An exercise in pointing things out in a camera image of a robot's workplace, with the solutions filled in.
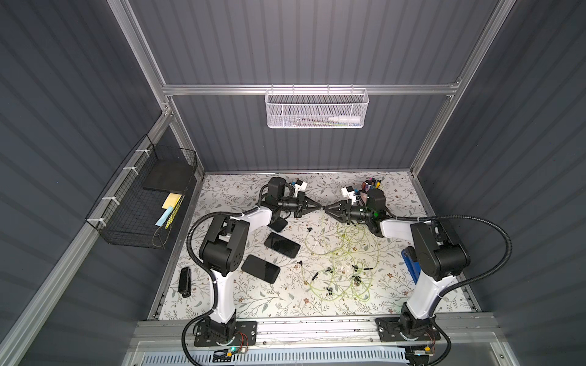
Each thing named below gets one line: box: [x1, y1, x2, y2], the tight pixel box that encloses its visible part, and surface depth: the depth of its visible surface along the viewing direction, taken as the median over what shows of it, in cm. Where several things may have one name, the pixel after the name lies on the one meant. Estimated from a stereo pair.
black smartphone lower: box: [241, 253, 281, 285], surface depth 91 cm
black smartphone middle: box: [264, 231, 301, 259], surface depth 97 cm
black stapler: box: [178, 266, 192, 299], surface depth 82 cm
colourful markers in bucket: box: [361, 177, 382, 192], surface depth 99 cm
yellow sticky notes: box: [161, 192, 183, 209], surface depth 77 cm
